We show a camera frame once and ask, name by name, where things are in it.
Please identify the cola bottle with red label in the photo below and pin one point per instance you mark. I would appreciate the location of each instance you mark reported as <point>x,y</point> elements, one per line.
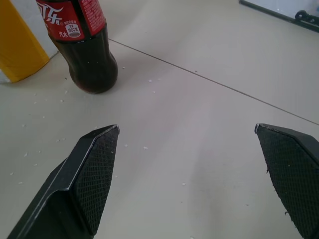
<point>84,47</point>

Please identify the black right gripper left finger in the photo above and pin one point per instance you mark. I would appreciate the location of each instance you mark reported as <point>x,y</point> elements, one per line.
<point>82,179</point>

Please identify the black wheeled frame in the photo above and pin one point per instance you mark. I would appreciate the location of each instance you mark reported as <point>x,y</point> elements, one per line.
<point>286,12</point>

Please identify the yellow and white box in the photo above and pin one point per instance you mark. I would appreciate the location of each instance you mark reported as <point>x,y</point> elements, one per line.
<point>18,47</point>

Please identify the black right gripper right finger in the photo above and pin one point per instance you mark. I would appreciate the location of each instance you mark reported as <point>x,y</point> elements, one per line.
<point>291,174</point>

